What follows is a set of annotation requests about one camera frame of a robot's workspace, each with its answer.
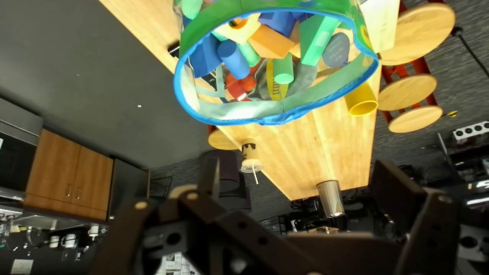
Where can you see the long green foam block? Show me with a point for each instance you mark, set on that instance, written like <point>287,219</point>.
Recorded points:
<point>315,38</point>

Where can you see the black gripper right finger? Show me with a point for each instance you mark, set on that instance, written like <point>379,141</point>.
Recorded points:
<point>397,196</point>

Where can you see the blue foam cylinder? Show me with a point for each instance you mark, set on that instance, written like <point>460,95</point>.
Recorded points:
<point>234,60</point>

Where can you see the grey blue foam disc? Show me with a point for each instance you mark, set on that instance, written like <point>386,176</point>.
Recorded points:
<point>336,51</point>

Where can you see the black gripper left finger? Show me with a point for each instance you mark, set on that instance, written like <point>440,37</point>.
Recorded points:
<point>208,176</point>

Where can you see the green foam cylinder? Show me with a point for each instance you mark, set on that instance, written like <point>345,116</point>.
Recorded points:
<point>282,70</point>

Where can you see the long red foam block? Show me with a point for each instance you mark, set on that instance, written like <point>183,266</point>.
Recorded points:
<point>237,87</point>

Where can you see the orange foam block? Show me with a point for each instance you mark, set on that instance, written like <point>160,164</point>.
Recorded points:
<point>269,41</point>

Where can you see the grey metal cylinder post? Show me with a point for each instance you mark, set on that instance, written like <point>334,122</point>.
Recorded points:
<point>330,199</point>

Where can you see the wooden two-door cabinet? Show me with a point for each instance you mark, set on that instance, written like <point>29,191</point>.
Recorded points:
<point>69,176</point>

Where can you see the clear bag green blue rim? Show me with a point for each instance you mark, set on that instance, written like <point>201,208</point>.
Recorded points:
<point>238,109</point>

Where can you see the yellow foam cylinder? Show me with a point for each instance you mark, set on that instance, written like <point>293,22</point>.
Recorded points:
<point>362,101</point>

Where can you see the white power strip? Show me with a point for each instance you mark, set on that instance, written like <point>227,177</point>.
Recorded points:
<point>470,132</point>

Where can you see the blue foam block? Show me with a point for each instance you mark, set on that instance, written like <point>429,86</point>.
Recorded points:
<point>203,55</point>

